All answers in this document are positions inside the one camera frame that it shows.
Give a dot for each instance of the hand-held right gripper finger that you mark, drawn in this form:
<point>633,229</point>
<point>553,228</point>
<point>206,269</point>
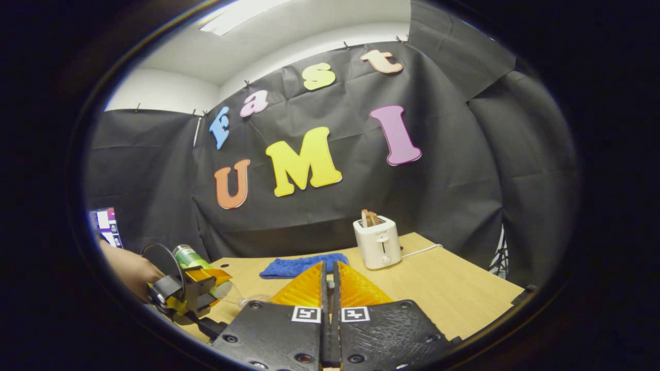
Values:
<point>336,293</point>
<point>324,293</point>

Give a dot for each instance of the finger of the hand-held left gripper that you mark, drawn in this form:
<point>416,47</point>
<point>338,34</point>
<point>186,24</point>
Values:
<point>206,278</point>

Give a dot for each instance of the clear water bottle green label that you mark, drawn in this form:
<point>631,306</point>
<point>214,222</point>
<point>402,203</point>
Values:
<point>188,256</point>

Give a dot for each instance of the blue towel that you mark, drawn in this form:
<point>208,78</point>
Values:
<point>296,265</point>

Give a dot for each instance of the white toaster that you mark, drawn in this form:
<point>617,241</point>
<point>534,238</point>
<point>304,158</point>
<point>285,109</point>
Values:
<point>379,245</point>

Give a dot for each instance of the bread slice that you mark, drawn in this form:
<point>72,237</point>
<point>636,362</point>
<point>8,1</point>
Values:
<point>370,217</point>

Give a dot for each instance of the computer monitor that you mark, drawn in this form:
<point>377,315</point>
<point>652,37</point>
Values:
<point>107,226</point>

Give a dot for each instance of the black backdrop cloth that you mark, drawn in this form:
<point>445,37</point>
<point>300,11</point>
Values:
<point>412,196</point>

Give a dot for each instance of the black tripod stand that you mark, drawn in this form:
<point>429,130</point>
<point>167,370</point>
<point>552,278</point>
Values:
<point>498,255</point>

